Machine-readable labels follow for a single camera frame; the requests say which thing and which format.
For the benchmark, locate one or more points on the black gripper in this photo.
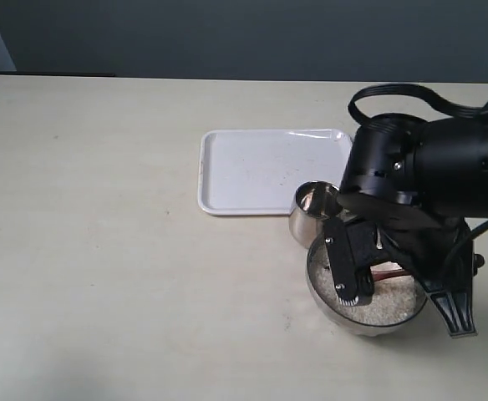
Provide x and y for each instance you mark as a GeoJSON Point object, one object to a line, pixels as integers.
{"type": "Point", "coordinates": [427, 236]}

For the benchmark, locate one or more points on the brown wooden spoon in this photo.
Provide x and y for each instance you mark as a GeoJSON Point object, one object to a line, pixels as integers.
{"type": "Point", "coordinates": [380, 275]}

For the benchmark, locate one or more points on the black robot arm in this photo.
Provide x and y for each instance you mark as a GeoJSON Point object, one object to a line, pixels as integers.
{"type": "Point", "coordinates": [418, 192]}

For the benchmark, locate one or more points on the steel bowl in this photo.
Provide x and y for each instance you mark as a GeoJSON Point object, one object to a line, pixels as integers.
{"type": "Point", "coordinates": [351, 326]}

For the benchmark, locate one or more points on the small steel cup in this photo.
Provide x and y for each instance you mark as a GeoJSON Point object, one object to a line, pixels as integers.
{"type": "Point", "coordinates": [313, 203]}

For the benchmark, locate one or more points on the white rectangular plastic tray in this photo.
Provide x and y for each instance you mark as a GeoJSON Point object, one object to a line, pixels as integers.
{"type": "Point", "coordinates": [255, 172]}

